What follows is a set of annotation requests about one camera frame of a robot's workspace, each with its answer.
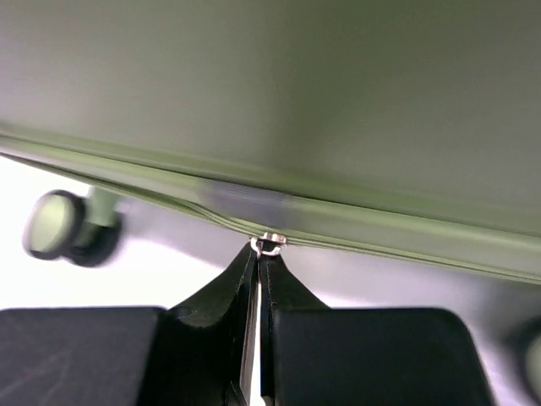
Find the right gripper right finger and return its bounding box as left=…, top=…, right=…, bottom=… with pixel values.
left=259, top=256, right=495, bottom=405

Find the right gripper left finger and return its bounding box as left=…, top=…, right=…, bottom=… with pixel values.
left=1, top=247, right=257, bottom=405

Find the green hard-shell suitcase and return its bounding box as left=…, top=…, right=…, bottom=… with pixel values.
left=1, top=1, right=540, bottom=285

